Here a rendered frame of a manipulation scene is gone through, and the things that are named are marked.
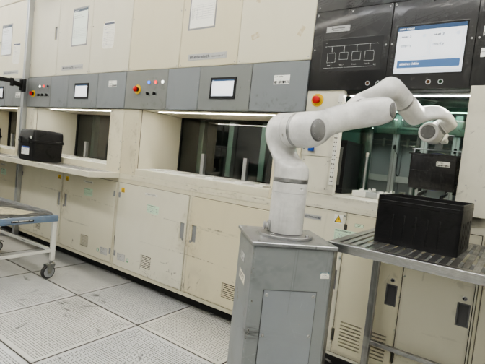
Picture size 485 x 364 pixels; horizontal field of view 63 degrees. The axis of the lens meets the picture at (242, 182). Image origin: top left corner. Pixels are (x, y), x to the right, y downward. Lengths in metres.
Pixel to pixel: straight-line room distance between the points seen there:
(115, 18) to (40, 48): 1.11
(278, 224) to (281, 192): 0.11
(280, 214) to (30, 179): 3.24
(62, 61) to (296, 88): 2.37
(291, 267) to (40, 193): 3.14
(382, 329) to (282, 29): 1.63
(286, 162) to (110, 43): 2.34
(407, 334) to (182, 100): 1.86
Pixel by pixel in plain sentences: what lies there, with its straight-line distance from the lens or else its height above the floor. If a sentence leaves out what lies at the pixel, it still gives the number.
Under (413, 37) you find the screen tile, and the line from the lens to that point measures 2.04.
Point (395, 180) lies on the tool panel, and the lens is 2.86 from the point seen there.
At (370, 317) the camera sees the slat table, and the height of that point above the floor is 0.34.
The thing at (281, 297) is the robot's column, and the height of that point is 0.59.
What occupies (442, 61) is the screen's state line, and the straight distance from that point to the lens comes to 1.98.
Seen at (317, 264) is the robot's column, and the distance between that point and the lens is 1.30.
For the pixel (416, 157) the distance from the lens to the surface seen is 2.17.
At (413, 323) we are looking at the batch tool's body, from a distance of 2.02.
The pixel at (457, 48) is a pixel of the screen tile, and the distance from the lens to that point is 1.99.
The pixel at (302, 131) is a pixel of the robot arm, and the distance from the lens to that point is 1.27.
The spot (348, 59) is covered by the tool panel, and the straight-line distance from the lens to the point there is 2.11.
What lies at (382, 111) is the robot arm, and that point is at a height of 1.23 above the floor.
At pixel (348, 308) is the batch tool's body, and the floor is 0.33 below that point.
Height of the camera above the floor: 1.01
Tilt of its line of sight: 4 degrees down
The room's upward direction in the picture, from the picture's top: 6 degrees clockwise
